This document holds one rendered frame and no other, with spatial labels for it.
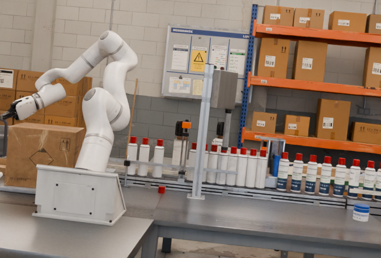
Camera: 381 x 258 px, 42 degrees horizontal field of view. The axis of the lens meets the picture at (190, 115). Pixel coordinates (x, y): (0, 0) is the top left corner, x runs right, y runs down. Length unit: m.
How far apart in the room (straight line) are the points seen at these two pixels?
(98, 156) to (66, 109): 4.01
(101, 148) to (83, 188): 0.19
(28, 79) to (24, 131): 3.79
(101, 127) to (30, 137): 0.40
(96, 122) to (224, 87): 0.72
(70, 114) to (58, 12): 2.17
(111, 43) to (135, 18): 4.95
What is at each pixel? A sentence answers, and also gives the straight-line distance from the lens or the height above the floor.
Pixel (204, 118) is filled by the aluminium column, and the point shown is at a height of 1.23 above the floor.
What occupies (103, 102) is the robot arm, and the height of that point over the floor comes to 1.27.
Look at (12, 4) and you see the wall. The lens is 7.96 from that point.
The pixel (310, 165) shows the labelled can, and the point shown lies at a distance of 2.66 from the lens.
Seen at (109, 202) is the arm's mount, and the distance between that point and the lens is 1.88.
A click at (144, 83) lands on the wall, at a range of 7.20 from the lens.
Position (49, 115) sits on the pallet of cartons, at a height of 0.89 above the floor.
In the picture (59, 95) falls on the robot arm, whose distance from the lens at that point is 2.60.
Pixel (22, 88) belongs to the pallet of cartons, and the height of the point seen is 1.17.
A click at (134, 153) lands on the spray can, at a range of 2.61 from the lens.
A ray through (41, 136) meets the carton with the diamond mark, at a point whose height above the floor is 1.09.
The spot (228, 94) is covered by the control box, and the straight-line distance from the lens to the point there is 2.48.
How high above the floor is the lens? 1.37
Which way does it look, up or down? 3 degrees down
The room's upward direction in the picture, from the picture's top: 6 degrees clockwise
